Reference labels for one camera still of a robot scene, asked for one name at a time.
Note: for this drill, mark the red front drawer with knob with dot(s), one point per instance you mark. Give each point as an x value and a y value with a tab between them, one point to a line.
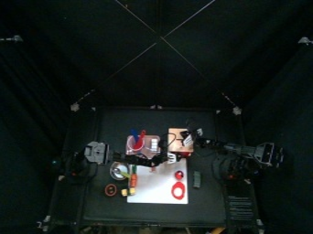
185	154

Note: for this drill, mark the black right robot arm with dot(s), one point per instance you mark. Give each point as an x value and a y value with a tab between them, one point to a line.
265	152

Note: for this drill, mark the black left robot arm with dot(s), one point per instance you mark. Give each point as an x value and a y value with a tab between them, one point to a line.
98	152

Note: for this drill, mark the wooden drawer cabinet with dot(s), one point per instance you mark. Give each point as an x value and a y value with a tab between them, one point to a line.
175	146

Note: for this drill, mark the small red block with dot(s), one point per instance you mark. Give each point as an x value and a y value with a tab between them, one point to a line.
153	168

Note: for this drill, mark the pink clear tray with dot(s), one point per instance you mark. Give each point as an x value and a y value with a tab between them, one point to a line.
147	152

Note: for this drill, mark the white block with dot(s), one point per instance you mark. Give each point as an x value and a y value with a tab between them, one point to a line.
154	148
154	142

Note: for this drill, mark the grey green rectangular block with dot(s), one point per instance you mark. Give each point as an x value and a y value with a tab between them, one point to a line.
197	179

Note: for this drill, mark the red plastic utensil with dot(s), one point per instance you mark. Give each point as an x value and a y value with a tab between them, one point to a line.
142	135

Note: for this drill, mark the orange toy carrot green top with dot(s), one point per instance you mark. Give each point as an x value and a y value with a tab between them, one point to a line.
133	180

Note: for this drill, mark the white table mat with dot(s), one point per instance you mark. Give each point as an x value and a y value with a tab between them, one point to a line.
159	189

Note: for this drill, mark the yellow-green toy vegetable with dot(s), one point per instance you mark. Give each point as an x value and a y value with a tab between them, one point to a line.
125	174

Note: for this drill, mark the blue plastic utensil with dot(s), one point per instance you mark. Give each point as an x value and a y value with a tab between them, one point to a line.
134	134

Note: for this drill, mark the round metal bowl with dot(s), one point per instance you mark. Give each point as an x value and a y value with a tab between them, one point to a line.
117	169

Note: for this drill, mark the pale block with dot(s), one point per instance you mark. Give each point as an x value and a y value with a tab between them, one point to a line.
131	191

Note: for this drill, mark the yellow block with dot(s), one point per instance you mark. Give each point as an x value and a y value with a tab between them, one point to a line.
125	192

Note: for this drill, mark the white printed label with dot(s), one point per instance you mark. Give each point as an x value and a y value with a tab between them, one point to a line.
240	207

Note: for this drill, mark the metal frame clamp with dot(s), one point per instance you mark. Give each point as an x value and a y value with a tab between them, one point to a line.
155	107
15	38
237	111
75	107
305	40

